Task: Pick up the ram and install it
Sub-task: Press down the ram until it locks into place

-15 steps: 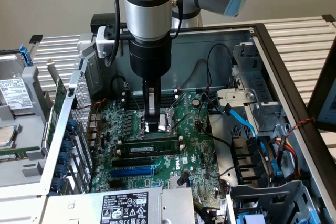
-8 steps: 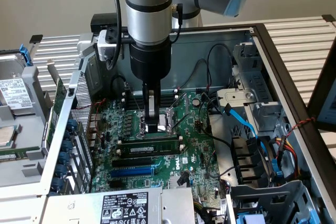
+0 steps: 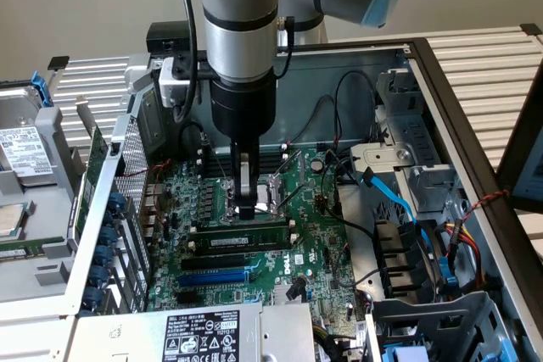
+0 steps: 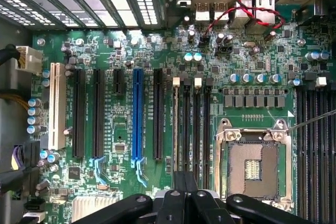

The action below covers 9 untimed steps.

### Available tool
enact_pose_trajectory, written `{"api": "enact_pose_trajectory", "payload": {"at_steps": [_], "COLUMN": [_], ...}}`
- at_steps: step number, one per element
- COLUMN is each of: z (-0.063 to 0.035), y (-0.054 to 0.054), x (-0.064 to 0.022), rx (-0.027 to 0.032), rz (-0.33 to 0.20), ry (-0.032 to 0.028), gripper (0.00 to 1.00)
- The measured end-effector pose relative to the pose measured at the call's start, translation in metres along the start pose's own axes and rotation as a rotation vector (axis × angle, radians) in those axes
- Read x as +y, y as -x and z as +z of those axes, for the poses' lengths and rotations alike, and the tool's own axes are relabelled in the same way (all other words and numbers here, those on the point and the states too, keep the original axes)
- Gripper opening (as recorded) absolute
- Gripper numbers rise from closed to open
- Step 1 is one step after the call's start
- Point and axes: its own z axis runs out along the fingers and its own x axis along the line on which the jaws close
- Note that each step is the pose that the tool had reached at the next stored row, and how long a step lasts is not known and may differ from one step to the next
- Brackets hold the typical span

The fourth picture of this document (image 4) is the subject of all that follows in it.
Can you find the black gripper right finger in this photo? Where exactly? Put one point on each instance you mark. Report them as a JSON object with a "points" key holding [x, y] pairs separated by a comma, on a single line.
{"points": [[204, 208]]}

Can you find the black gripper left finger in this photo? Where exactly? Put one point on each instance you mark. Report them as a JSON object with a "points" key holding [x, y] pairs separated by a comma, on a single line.
{"points": [[170, 208]]}

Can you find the black RAM slot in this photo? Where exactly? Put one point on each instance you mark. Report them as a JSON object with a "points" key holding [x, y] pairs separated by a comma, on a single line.
{"points": [[333, 169], [197, 129], [176, 81], [208, 129], [323, 169], [312, 169], [187, 129]]}

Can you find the metal CPU socket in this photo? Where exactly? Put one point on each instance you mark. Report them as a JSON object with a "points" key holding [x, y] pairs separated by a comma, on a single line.
{"points": [[252, 166]]}

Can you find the silver finned heatsink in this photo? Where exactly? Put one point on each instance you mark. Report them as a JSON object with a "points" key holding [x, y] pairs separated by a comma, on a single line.
{"points": [[89, 208]]}

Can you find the long black expansion slot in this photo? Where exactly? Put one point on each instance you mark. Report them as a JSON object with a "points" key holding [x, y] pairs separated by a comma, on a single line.
{"points": [[158, 116], [78, 116], [98, 116]]}

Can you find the blue expansion slot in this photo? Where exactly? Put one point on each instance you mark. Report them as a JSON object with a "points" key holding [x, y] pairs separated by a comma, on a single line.
{"points": [[137, 116]]}

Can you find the thin metal locking lever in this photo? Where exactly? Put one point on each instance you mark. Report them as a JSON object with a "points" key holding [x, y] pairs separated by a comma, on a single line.
{"points": [[309, 121]]}

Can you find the short black expansion slot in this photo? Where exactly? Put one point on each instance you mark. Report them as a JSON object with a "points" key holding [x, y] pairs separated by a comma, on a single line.
{"points": [[118, 82]]}

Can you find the white PCI expansion slot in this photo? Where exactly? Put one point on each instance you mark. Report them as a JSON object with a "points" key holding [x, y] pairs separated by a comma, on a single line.
{"points": [[56, 108]]}

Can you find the green Dell motherboard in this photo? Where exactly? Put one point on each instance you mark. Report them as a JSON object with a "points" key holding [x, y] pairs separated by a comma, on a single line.
{"points": [[168, 51]]}

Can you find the metal USB port block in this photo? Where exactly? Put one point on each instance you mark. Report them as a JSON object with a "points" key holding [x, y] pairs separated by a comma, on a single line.
{"points": [[202, 11], [239, 19], [220, 7]]}

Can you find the white power connector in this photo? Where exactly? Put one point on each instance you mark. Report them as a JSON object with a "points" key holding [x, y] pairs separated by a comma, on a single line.
{"points": [[30, 58]]}

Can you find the metal Ethernet port block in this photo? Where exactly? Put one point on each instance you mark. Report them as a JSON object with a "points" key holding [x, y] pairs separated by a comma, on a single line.
{"points": [[265, 9]]}

